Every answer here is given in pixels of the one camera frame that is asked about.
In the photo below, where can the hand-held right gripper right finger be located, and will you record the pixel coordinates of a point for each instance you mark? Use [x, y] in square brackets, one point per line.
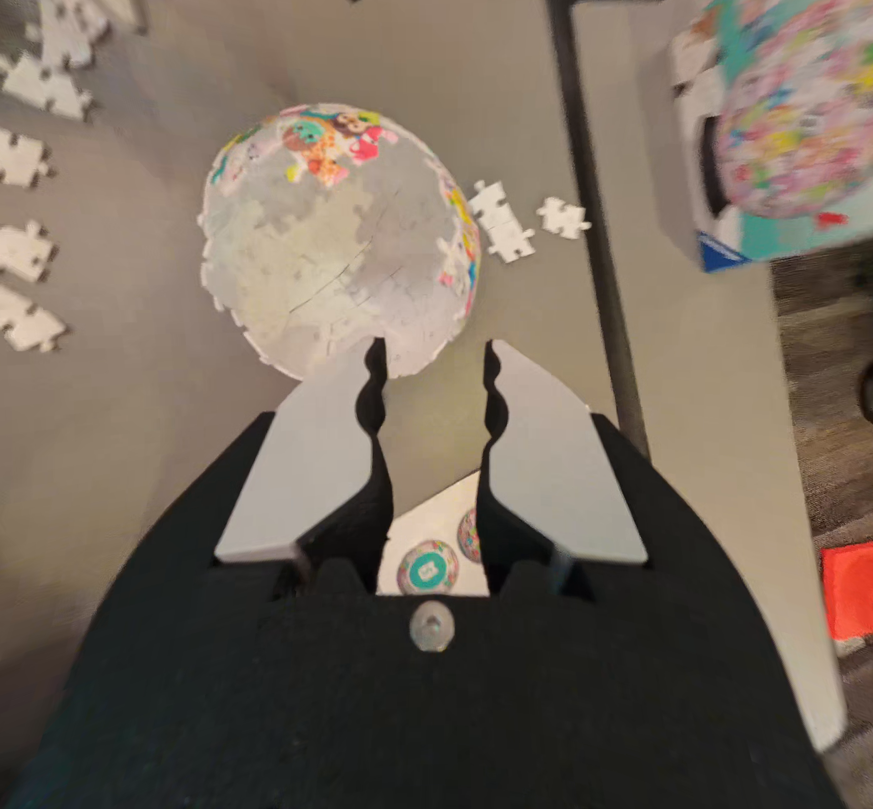
[566, 482]

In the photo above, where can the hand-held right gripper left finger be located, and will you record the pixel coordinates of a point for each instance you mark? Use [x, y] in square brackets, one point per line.
[300, 482]

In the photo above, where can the colourful puzzle ball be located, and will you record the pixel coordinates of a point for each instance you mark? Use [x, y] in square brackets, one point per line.
[341, 237]

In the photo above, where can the row of white puzzle pieces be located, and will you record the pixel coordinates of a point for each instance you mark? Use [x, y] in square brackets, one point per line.
[41, 87]

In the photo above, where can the white puzzle leaflet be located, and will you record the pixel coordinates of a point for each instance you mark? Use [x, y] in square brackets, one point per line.
[430, 536]

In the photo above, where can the single white puzzle piece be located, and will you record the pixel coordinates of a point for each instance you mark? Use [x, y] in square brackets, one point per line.
[562, 217]

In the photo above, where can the two joined white puzzle pieces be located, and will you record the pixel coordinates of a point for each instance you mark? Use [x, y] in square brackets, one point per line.
[502, 220]

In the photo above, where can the colourful puzzle box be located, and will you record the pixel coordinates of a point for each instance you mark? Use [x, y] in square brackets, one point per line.
[791, 100]

